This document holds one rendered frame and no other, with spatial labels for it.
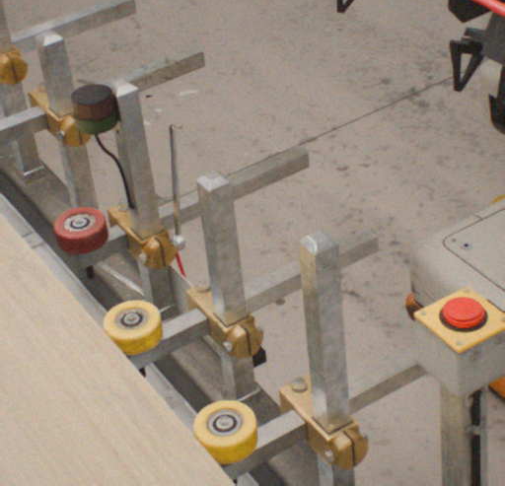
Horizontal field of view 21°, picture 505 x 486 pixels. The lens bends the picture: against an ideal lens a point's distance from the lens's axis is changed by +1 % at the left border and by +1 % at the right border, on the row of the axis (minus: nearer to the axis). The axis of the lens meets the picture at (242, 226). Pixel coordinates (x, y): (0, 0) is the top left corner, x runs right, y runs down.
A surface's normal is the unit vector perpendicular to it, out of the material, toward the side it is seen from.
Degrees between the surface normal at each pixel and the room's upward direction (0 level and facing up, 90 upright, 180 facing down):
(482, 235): 0
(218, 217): 90
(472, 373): 90
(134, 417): 0
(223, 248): 90
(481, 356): 90
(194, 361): 0
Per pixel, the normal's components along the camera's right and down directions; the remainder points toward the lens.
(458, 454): -0.84, 0.39
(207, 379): -0.09, -0.79
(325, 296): 0.53, 0.47
